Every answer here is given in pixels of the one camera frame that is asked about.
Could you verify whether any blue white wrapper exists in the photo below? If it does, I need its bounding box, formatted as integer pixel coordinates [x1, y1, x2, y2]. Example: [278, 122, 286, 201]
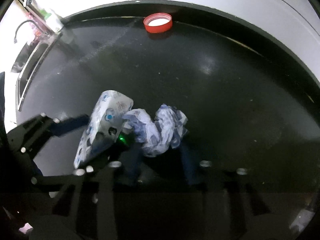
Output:
[73, 90, 188, 169]

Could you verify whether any green pump soap bottle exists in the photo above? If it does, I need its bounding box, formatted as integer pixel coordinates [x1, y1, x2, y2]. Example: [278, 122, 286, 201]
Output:
[40, 9, 63, 33]

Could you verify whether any red bottle cap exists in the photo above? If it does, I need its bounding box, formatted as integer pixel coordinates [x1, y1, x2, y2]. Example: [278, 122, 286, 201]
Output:
[143, 12, 173, 34]

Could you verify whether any chrome faucet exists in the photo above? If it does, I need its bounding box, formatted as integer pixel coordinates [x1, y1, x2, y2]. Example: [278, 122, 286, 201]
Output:
[14, 20, 37, 44]

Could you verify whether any steel sink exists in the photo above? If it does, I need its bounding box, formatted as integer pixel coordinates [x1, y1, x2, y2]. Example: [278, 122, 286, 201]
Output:
[15, 33, 62, 112]

